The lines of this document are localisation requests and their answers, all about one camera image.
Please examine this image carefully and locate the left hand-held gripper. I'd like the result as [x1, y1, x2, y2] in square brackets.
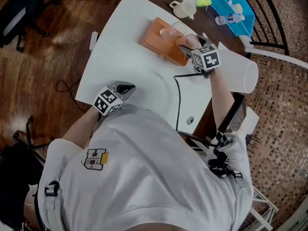
[92, 80, 136, 117]

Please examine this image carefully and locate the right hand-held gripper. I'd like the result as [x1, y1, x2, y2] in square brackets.
[179, 35, 221, 73]

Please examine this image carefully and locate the clear drinking glass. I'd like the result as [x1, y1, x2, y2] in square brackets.
[160, 21, 187, 39]

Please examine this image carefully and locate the person's left forearm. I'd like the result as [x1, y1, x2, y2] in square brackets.
[61, 106, 102, 147]

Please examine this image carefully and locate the person's right forearm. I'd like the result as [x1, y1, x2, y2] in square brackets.
[209, 70, 235, 132]

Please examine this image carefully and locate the orange wooden tray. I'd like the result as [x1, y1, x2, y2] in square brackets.
[139, 17, 190, 67]

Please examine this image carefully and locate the white mug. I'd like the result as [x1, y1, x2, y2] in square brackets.
[169, 0, 197, 20]

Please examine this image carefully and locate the clear water bottle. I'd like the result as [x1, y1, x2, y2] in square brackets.
[215, 13, 246, 26]

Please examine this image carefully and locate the yellow-green packet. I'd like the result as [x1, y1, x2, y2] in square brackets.
[194, 0, 213, 8]

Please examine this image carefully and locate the white table lamp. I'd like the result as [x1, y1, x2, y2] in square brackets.
[216, 41, 259, 95]

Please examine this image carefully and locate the blue plastic bin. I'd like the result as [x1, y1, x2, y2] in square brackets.
[209, 0, 256, 37]

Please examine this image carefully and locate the chest-mounted monitor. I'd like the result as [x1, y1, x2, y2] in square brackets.
[226, 92, 247, 135]

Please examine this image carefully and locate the black metal railing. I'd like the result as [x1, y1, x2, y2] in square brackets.
[247, 0, 290, 55]

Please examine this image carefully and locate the person's white t-shirt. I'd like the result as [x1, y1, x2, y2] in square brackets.
[37, 104, 254, 231]

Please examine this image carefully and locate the white side desk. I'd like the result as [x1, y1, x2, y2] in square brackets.
[240, 106, 261, 140]

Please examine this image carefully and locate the black router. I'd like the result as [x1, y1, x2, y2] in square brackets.
[245, 133, 262, 154]

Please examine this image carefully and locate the black office chair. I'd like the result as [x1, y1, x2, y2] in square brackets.
[0, 0, 51, 52]

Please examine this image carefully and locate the black mesh chair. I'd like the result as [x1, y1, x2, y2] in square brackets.
[0, 115, 53, 226]

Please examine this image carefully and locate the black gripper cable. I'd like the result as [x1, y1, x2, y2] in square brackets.
[173, 73, 208, 132]

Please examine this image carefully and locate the black monitor mount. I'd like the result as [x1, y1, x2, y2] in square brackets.
[208, 132, 232, 178]

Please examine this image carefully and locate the grey harness strap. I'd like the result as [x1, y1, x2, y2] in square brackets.
[43, 180, 64, 231]

